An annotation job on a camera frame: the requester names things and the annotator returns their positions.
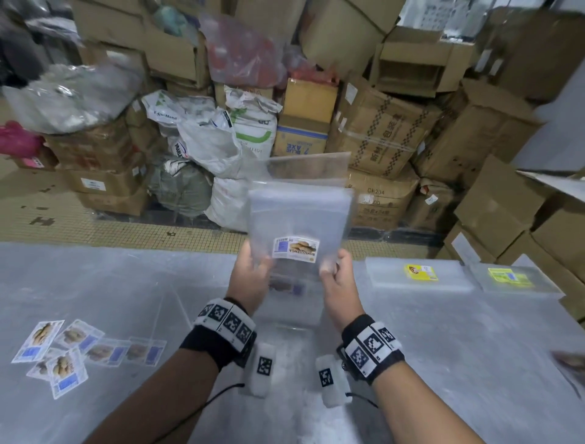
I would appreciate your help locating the person's left hand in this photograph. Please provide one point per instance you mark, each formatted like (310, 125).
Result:
(249, 283)

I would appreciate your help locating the person's right hand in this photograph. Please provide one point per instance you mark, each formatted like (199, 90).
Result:
(343, 297)

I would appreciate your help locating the stack of clear bags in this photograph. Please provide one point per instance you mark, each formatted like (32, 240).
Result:
(297, 219)

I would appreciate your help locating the bag pack with green label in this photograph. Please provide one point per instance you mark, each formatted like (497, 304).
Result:
(512, 279)

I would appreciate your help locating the clear bags with labels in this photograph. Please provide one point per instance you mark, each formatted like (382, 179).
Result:
(68, 352)

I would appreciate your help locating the stack of bagged red headbands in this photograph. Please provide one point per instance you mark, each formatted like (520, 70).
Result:
(571, 366)

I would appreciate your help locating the person's left forearm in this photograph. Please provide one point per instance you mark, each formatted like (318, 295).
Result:
(155, 402)

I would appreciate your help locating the person's right forearm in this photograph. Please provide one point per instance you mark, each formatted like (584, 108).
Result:
(425, 407)

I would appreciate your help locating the black marker wristband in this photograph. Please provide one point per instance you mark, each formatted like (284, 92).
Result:
(372, 350)
(215, 336)

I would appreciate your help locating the plain white sack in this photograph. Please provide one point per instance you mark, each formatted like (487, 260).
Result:
(226, 206)

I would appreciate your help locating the cardboard box with red print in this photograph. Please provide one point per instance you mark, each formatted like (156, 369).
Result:
(388, 201)

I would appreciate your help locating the grey-green sack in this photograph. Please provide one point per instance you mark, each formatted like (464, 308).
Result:
(180, 187)

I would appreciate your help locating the small labelled brown box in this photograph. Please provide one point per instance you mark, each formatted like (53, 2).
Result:
(429, 206)

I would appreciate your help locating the grey table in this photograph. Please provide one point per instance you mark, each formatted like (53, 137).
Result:
(114, 283)

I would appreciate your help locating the crumpled white sack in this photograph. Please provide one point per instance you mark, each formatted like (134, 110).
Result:
(205, 144)

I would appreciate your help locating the cardboard box with blue stripe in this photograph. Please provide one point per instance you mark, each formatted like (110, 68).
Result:
(299, 139)

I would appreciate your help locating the low cardboard box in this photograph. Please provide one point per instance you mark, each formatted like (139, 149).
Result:
(114, 203)

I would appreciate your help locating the white sack with green print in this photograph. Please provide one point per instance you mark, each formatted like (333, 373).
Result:
(253, 123)

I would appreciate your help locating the cardboard box with white label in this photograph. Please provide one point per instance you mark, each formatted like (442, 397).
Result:
(109, 183)

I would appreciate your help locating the cardboard box with checker pattern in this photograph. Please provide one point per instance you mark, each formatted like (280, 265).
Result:
(384, 128)

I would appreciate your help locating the cardboard boxes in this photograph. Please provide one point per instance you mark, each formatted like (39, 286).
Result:
(502, 215)

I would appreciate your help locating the plain yellowish cardboard box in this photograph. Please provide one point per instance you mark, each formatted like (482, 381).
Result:
(311, 100)

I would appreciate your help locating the white sack with blue print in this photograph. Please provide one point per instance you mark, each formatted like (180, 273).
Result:
(164, 110)

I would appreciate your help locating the dark cardboard box red marks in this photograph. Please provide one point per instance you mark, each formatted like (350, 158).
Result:
(91, 146)

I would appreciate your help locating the large brown cardboard box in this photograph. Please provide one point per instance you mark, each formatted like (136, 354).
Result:
(480, 132)

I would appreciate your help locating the white cardboard sheet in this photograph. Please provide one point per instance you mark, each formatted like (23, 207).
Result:
(557, 185)

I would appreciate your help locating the small cardboard box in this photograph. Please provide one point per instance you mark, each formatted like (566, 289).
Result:
(39, 160)

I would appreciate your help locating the open cardboard box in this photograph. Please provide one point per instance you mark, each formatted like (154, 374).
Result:
(420, 64)

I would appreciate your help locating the large tilted cardboard box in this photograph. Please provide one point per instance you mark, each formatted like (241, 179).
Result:
(347, 36)

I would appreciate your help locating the pink plastic bag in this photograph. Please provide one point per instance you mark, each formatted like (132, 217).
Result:
(18, 139)

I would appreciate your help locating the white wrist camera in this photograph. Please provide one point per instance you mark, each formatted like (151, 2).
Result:
(260, 368)
(331, 382)

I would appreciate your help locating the wall poster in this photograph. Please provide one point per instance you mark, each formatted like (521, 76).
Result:
(438, 18)

